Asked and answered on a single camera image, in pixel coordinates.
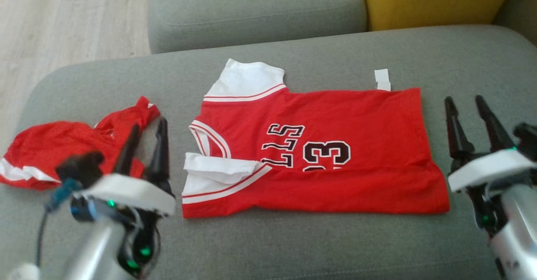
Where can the grey sofa armrest cushion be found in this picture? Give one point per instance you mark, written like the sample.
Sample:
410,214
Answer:
256,11

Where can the grey sofa back cushion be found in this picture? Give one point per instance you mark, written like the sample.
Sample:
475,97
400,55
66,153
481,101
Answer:
522,11

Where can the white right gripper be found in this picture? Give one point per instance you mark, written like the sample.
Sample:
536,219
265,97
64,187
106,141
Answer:
491,168

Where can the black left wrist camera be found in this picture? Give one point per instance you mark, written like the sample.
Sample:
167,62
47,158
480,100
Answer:
79,168

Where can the red mesh shorts white stripe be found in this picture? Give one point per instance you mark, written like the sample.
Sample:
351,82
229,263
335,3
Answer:
63,145

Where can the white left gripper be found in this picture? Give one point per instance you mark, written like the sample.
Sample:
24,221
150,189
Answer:
134,192

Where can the yellow sofa pillow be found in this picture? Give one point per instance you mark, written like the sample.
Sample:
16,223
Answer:
432,1

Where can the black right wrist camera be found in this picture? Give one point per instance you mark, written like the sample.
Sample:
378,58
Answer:
527,139

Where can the red basketball jersey white sleeves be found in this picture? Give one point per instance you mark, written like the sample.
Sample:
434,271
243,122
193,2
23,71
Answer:
356,124

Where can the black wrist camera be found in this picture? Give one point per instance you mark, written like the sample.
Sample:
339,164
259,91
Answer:
79,168
527,139

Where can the grey sofa seat cushion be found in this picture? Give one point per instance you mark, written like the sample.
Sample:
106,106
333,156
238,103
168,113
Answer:
293,242

